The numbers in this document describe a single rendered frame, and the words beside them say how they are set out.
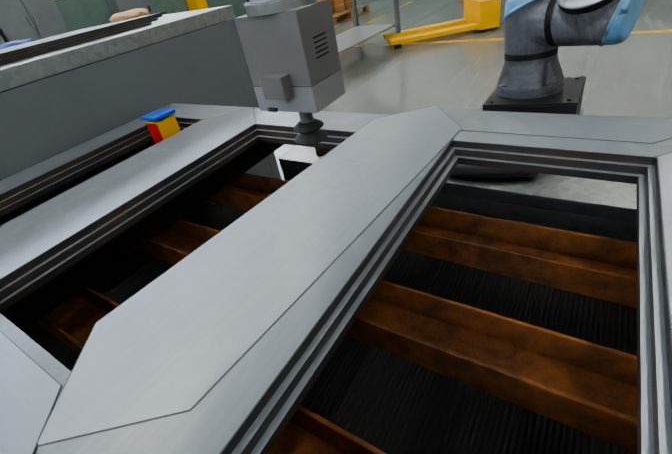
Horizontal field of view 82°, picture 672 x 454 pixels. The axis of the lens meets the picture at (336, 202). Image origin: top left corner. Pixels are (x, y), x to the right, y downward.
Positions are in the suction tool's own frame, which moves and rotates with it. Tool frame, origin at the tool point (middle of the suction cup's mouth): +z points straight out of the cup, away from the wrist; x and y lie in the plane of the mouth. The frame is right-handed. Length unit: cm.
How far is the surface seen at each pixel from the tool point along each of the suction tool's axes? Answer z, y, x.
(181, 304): 9.7, -4.7, -22.1
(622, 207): 27, 37, 35
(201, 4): 31, -832, 709
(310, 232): 9.8, 2.0, -6.7
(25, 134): 3, -79, -4
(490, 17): 79, -89, 497
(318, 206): 9.8, -0.3, -1.4
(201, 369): 9.7, 3.7, -26.7
